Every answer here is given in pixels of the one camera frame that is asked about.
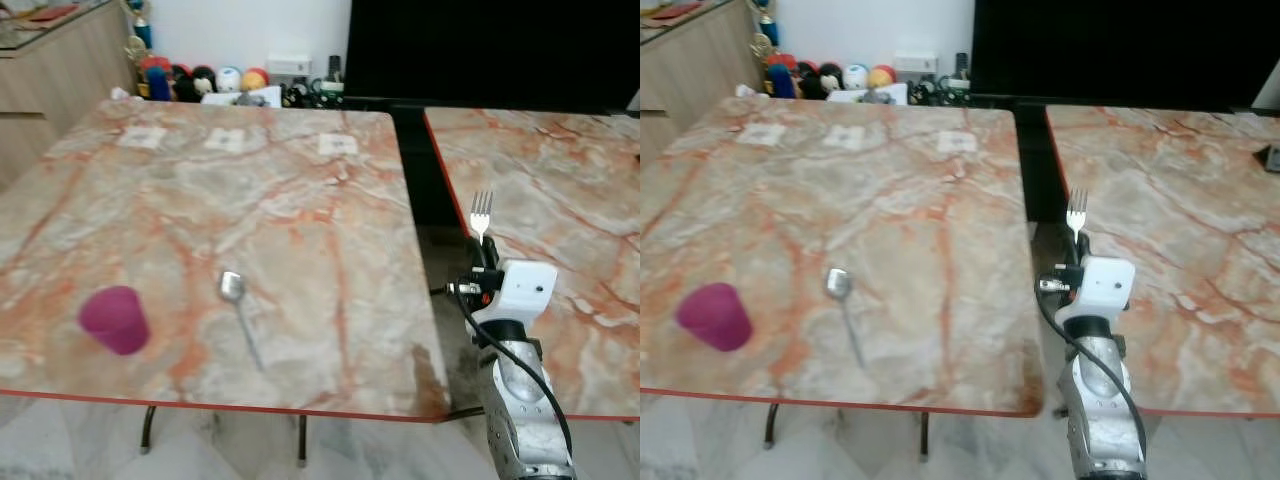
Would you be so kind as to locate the silver metal fork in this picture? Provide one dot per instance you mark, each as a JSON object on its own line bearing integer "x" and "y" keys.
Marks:
{"x": 1077, "y": 211}
{"x": 481, "y": 213}

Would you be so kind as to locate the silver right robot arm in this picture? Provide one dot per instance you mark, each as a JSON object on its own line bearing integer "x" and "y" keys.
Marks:
{"x": 520, "y": 405}
{"x": 1100, "y": 405}

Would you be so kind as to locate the white table sticker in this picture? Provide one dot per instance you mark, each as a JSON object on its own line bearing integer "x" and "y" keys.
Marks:
{"x": 957, "y": 142}
{"x": 338, "y": 145}

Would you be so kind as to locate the black television screen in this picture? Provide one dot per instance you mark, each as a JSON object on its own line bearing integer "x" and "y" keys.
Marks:
{"x": 490, "y": 50}
{"x": 1125, "y": 50}

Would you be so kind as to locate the dark small box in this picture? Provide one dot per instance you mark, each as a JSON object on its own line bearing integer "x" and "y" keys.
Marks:
{"x": 1272, "y": 157}

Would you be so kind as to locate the black metal table leg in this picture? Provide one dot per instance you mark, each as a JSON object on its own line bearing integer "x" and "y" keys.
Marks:
{"x": 302, "y": 440}
{"x": 924, "y": 436}
{"x": 770, "y": 425}
{"x": 148, "y": 428}

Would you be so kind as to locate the magenta plastic cup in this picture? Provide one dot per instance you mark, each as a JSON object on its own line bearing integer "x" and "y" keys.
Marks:
{"x": 115, "y": 322}
{"x": 712, "y": 318}

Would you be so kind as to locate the silver metal spoon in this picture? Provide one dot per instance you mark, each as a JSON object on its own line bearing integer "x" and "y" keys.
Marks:
{"x": 232, "y": 287}
{"x": 838, "y": 284}

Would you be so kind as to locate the white power strip box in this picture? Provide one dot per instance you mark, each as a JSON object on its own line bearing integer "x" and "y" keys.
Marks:
{"x": 915, "y": 64}
{"x": 288, "y": 65}

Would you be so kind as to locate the orange round toy figure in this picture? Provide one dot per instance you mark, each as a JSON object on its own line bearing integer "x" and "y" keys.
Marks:
{"x": 255, "y": 79}
{"x": 881, "y": 76}

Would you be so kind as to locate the light wooden cabinet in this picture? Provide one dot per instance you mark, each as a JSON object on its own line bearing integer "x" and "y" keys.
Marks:
{"x": 695, "y": 85}
{"x": 60, "y": 90}

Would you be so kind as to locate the white paper card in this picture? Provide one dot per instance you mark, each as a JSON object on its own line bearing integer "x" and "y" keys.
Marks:
{"x": 255, "y": 99}
{"x": 850, "y": 96}

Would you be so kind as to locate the white round toy figure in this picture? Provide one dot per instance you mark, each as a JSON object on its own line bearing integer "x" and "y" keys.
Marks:
{"x": 855, "y": 75}
{"x": 229, "y": 78}

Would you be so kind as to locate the black-haired doll figure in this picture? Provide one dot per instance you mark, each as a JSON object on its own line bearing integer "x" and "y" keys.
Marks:
{"x": 204, "y": 80}
{"x": 830, "y": 76}

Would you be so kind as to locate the red flat item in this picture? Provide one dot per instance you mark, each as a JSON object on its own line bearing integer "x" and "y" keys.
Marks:
{"x": 672, "y": 10}
{"x": 50, "y": 13}

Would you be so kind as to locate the black toy figure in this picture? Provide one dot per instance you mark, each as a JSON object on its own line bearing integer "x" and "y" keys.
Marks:
{"x": 808, "y": 84}
{"x": 185, "y": 88}

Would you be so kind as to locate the blue toy figure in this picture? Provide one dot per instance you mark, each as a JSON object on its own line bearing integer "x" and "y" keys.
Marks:
{"x": 158, "y": 82}
{"x": 782, "y": 80}

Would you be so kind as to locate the blue bottle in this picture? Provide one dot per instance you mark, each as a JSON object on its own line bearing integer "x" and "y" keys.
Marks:
{"x": 143, "y": 33}
{"x": 768, "y": 30}

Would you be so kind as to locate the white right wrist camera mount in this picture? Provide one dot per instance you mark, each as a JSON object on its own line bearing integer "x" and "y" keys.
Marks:
{"x": 525, "y": 288}
{"x": 1108, "y": 284}

